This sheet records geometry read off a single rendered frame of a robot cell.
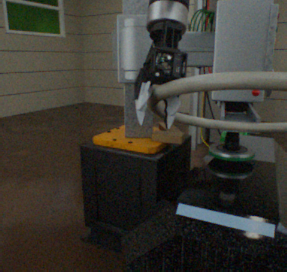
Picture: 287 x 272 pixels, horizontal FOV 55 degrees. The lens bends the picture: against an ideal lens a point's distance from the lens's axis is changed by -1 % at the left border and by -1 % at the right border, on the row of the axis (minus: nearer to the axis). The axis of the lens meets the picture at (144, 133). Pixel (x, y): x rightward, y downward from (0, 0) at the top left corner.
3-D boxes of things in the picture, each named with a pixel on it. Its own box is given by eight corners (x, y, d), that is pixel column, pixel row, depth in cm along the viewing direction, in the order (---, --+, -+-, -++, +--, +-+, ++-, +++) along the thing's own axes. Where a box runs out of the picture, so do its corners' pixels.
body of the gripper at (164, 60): (150, 74, 54) (156, 16, 55) (139, 85, 62) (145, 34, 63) (187, 81, 55) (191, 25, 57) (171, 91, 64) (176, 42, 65)
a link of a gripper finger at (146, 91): (133, 116, 54) (149, 74, 55) (127, 121, 59) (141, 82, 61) (148, 122, 54) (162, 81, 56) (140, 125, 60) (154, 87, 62)
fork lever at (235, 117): (215, 104, 156) (216, 95, 154) (251, 105, 151) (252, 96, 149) (208, 130, 91) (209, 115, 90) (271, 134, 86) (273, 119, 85)
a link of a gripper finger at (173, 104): (174, 126, 56) (169, 81, 56) (164, 129, 61) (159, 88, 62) (188, 125, 57) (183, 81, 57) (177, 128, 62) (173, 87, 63)
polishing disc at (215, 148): (238, 143, 149) (238, 140, 149) (264, 155, 129) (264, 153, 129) (202, 146, 143) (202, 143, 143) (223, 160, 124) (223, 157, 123)
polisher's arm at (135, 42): (110, 69, 169) (108, 27, 163) (114, 68, 203) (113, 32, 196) (230, 69, 171) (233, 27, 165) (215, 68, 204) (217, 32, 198)
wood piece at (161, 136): (151, 141, 181) (151, 133, 180) (156, 137, 190) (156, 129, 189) (181, 144, 175) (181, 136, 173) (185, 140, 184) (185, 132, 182)
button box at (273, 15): (261, 77, 121) (268, 7, 114) (267, 77, 121) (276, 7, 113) (264, 78, 114) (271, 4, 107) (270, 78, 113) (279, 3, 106)
